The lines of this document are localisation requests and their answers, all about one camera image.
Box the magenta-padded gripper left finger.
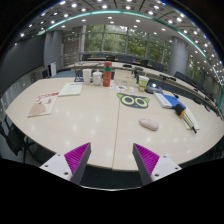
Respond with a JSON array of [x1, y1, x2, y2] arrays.
[[39, 142, 92, 186]]

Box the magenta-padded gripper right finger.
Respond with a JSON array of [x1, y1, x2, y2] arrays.
[[132, 143, 183, 187]]

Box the pink computer mouse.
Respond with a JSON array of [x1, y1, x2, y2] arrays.
[[138, 117, 160, 132]]

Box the cat-face mouse pad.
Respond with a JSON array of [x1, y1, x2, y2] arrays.
[[116, 92, 150, 110]]

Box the white papers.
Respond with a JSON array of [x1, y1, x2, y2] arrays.
[[181, 106, 201, 132]]

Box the red and white leaflet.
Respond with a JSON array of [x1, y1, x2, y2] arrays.
[[27, 91, 60, 118]]

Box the blue and white book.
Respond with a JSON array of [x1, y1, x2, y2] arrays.
[[153, 92, 187, 109]]

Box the white booklet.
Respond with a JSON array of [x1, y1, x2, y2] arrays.
[[57, 82, 84, 98]]

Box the black conference microphone unit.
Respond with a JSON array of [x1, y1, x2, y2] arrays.
[[145, 83, 164, 95]]

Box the colourful sticker sheet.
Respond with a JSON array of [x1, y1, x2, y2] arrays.
[[109, 83, 135, 95]]

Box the white paper cup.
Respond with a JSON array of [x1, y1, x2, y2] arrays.
[[82, 68, 93, 85]]

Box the white lidded cup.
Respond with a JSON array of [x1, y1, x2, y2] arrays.
[[92, 70, 104, 87]]

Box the long curved conference table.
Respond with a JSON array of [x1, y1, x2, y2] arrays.
[[66, 59, 218, 101]]

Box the red thermos bottle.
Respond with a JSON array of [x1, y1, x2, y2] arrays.
[[102, 61, 113, 88]]

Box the black office chairs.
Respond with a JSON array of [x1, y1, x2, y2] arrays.
[[81, 53, 214, 98]]

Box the ceiling lights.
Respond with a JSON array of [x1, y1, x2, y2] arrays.
[[19, 0, 224, 74]]

